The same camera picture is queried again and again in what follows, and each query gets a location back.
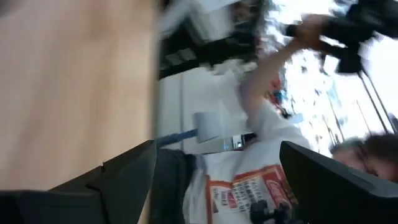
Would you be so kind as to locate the black equipment cart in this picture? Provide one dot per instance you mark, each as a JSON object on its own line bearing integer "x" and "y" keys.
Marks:
{"x": 217, "y": 53}

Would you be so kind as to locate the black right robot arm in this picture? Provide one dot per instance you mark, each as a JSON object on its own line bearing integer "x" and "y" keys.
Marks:
{"x": 351, "y": 28}

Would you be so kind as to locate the black blurred device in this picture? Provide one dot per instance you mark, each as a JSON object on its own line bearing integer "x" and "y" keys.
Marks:
{"x": 267, "y": 213}

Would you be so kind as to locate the person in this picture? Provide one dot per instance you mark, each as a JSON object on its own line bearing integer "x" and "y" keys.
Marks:
{"x": 264, "y": 149}

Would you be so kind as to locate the person's forearm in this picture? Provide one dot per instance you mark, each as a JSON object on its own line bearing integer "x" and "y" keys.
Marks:
{"x": 264, "y": 77}

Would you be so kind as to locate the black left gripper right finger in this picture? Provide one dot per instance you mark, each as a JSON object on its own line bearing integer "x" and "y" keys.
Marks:
{"x": 335, "y": 196}

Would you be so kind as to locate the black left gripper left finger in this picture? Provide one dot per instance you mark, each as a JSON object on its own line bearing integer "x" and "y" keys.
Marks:
{"x": 93, "y": 199}

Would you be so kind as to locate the person's hand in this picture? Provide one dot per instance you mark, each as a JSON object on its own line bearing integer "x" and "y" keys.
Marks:
{"x": 311, "y": 31}

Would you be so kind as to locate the blue rod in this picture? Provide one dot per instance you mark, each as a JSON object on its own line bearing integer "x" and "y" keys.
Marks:
{"x": 180, "y": 137}

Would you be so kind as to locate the grey metal bracket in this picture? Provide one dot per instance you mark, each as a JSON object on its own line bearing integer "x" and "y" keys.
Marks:
{"x": 206, "y": 126}

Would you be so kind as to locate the white box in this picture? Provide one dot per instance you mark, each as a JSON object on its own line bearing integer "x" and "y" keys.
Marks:
{"x": 214, "y": 21}

